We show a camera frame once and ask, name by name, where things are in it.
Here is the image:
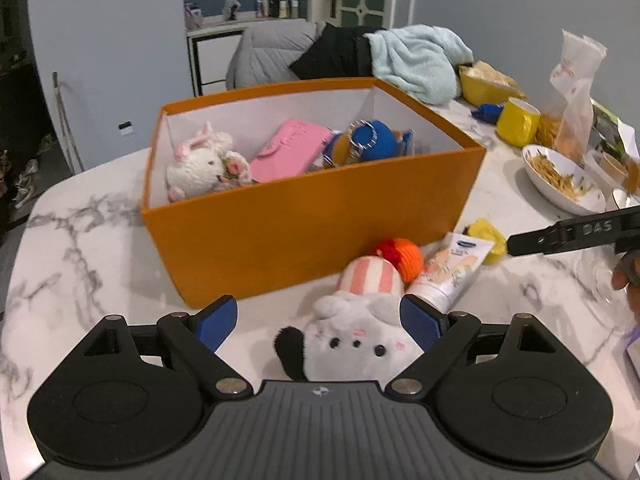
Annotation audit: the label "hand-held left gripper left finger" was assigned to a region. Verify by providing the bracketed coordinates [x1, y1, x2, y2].
[75, 295, 253, 397]

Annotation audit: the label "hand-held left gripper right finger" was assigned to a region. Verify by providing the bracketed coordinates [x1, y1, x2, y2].
[385, 294, 563, 397]

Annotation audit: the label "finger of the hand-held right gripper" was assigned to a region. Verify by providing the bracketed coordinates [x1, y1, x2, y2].
[506, 205, 640, 257]

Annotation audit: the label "white plush with striped hat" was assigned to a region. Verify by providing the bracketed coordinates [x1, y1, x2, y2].
[273, 255, 426, 383]

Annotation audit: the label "yellow soft item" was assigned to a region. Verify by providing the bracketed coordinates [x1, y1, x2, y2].
[464, 217, 508, 266]

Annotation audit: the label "orange cardboard box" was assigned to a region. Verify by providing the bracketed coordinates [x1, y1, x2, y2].
[141, 77, 487, 310]

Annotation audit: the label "white pink crochet bunny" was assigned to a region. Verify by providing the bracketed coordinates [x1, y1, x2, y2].
[165, 121, 251, 203]

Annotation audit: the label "pink purse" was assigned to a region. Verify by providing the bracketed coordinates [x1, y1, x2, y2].
[248, 119, 335, 183]

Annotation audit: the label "orange plush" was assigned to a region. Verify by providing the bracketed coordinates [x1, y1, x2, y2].
[322, 119, 406, 168]

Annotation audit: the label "person's right hand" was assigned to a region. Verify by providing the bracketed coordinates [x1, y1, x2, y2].
[611, 254, 640, 292]

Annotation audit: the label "clear glass plate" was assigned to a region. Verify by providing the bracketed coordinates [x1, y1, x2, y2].
[575, 250, 636, 321]

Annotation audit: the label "white bowl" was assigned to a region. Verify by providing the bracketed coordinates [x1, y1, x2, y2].
[521, 144, 608, 215]

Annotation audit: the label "white lotion tube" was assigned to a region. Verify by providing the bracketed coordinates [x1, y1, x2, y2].
[407, 232, 496, 311]

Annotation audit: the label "potato strips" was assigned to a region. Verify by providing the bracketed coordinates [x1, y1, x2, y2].
[527, 152, 596, 198]

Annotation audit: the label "orange red crochet ball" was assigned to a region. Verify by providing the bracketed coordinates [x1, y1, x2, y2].
[374, 237, 425, 282]

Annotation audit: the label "printed snack packet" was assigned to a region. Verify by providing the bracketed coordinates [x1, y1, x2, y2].
[590, 100, 640, 161]

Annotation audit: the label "yellow mug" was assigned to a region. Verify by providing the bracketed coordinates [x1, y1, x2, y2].
[495, 97, 542, 148]

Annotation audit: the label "clear plastic snack bag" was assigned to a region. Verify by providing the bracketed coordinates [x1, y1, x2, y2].
[537, 30, 608, 161]

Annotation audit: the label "blue crumpled wrapper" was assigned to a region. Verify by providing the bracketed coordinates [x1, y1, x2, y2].
[470, 103, 503, 125]

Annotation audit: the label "yellow bowl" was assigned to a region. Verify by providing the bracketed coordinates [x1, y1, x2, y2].
[458, 62, 526, 107]

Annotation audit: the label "chips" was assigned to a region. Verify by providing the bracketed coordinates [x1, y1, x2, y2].
[467, 60, 521, 88]

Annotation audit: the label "light blue fleece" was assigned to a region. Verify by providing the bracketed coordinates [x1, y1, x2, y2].
[363, 24, 475, 106]

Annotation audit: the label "white cabinet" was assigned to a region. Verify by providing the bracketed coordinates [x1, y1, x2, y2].
[186, 15, 308, 98]

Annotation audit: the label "grey padded jacket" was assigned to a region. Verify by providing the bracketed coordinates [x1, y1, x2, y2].
[225, 20, 326, 92]

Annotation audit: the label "black jacket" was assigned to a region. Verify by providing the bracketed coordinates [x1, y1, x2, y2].
[289, 22, 386, 81]

